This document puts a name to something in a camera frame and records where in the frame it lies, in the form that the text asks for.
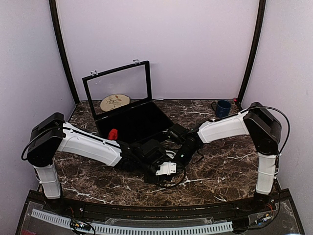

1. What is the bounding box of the red white sock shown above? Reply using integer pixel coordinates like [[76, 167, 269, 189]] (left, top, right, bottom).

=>
[[108, 129, 118, 140]]

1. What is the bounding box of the black frame post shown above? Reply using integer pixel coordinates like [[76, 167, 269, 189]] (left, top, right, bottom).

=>
[[48, 0, 80, 105], [236, 0, 267, 107]]

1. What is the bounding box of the left black frame post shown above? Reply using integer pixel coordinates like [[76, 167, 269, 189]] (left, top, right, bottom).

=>
[[48, 0, 80, 105]]

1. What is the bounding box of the dark blue mug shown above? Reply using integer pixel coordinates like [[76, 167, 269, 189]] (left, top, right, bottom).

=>
[[211, 100, 231, 118]]

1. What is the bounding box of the white slotted cable duct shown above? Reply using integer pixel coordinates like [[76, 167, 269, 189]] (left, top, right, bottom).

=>
[[31, 209, 234, 235]]

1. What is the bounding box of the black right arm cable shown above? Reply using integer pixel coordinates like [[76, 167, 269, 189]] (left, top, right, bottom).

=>
[[215, 106, 291, 172]]

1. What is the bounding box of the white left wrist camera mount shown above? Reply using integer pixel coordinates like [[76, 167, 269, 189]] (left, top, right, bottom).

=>
[[156, 162, 177, 176]]

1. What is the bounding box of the black glass-lid display case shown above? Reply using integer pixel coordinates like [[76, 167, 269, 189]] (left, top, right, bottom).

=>
[[82, 60, 173, 143]]

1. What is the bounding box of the right black frame post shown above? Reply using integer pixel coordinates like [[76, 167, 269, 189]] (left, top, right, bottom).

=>
[[236, 0, 267, 107]]

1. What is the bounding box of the black curved front rail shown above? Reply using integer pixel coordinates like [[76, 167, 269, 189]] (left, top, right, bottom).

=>
[[19, 189, 298, 223]]

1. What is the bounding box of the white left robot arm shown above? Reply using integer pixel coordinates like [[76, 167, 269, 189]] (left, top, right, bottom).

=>
[[21, 112, 186, 213]]

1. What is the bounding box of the round beige decorated plate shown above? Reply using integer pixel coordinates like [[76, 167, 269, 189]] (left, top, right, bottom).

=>
[[100, 94, 130, 112]]

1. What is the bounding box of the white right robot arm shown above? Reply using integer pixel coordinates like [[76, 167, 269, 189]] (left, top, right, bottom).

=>
[[168, 102, 282, 212]]

